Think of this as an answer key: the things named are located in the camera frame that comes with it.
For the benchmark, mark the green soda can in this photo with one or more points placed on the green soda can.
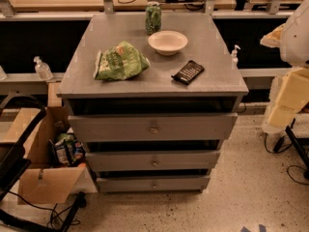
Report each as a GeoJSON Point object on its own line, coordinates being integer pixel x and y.
{"type": "Point", "coordinates": [153, 17]}

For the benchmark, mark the black chair frame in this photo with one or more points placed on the black chair frame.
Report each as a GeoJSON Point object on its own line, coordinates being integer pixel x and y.
{"type": "Point", "coordinates": [13, 164]}

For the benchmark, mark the clear sanitizer bottle left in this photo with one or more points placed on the clear sanitizer bottle left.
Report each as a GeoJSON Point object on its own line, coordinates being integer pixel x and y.
{"type": "Point", "coordinates": [42, 69]}

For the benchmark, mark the green chip bag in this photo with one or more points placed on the green chip bag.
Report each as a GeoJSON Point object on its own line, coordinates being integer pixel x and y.
{"type": "Point", "coordinates": [120, 62]}

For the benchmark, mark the grey drawer cabinet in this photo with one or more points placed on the grey drawer cabinet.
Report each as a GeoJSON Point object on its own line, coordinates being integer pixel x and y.
{"type": "Point", "coordinates": [218, 89]}

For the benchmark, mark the grey bottom drawer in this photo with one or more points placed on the grey bottom drawer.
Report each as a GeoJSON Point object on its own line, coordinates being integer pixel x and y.
{"type": "Point", "coordinates": [162, 183]}

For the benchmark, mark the grey top drawer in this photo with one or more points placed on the grey top drawer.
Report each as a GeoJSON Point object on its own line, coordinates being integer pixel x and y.
{"type": "Point", "coordinates": [153, 128]}

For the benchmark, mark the black tripod stand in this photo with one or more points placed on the black tripod stand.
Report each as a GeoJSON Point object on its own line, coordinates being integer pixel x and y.
{"type": "Point", "coordinates": [300, 143]}

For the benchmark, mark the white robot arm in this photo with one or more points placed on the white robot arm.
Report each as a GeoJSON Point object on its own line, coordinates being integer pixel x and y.
{"type": "Point", "coordinates": [292, 39]}

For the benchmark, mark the black snack bar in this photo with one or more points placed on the black snack bar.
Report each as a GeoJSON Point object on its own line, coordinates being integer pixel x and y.
{"type": "Point", "coordinates": [188, 72]}

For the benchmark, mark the white pump bottle right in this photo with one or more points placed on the white pump bottle right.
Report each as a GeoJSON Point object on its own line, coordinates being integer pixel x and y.
{"type": "Point", "coordinates": [234, 53]}

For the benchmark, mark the grey drawer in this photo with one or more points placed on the grey drawer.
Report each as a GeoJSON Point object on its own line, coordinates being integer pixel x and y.
{"type": "Point", "coordinates": [152, 160]}
{"type": "Point", "coordinates": [162, 183]}
{"type": "Point", "coordinates": [153, 128]}

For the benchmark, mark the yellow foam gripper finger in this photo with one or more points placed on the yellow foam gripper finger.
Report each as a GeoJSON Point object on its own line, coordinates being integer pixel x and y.
{"type": "Point", "coordinates": [292, 97]}

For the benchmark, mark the cardboard box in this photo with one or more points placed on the cardboard box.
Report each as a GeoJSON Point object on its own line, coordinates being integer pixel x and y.
{"type": "Point", "coordinates": [45, 181]}

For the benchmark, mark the snack bags in box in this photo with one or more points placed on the snack bags in box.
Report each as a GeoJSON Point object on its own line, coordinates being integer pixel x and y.
{"type": "Point", "coordinates": [67, 150]}

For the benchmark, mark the white bowl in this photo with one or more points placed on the white bowl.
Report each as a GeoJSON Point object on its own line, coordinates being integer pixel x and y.
{"type": "Point", "coordinates": [167, 43]}

